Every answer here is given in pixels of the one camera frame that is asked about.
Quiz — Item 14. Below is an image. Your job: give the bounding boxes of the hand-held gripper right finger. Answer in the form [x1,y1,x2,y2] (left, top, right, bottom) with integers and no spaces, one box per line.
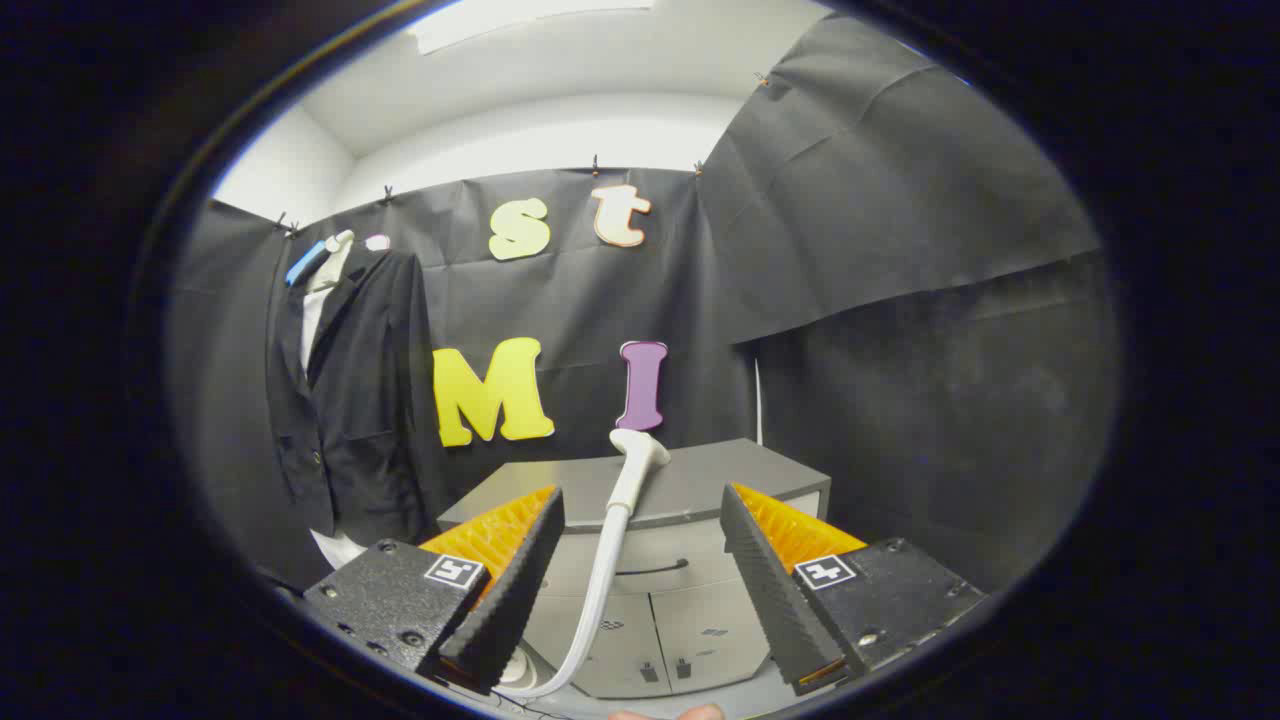
[721,483,987,697]

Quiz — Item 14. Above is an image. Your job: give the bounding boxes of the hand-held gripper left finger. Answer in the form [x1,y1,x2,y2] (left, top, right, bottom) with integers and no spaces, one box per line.
[303,486,566,696]

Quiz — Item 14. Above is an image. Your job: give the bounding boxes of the black suit jacket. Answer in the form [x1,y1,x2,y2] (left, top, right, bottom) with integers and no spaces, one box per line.
[265,248,446,549]

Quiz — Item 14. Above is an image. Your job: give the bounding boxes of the white shirt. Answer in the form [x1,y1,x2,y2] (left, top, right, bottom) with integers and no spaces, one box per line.
[299,262,367,572]

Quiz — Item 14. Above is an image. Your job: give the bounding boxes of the grey cabinet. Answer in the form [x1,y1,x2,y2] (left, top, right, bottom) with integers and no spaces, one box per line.
[437,437,833,699]

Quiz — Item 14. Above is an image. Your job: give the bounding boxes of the black backdrop cloth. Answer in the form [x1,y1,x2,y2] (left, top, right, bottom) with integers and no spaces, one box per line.
[165,12,1121,621]

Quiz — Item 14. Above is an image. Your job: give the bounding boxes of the row of small black clips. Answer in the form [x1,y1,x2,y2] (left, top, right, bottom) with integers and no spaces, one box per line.
[275,72,773,237]

